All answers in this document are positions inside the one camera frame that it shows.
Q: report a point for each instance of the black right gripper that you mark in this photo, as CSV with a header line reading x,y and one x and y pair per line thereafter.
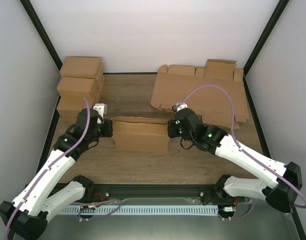
x,y
172,133

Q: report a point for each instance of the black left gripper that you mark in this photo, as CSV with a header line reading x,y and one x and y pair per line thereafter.
x,y
108,133

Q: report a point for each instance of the cardboard box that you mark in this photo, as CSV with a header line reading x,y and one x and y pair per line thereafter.
x,y
140,134
82,67
72,101
79,87

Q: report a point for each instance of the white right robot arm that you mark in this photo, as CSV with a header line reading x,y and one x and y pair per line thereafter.
x,y
276,183

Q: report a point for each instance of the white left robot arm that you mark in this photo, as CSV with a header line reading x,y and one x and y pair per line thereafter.
x,y
30,212

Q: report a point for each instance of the stack of flat cardboard sheets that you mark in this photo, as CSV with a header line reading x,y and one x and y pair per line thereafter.
x,y
221,103

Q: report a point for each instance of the upright cardboard sheet at back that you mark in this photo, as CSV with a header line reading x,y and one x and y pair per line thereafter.
x,y
220,69

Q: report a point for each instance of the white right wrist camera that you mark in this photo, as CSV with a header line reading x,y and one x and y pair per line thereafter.
x,y
179,106

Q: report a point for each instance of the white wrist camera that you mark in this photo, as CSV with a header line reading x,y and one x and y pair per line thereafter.
x,y
101,108
179,106

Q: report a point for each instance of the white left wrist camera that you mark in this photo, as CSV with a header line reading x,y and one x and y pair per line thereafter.
x,y
101,108

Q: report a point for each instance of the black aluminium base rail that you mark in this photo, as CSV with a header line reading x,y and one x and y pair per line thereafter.
x,y
103,192

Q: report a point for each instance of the light blue slotted cable duct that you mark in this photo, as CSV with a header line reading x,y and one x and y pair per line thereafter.
x,y
144,210

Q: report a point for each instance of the left black frame post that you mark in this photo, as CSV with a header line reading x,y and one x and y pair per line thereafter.
x,y
33,16

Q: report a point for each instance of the black frame post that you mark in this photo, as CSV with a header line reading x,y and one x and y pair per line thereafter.
x,y
33,16
275,16

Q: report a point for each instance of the right black frame post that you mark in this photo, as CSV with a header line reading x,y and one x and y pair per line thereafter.
x,y
275,16

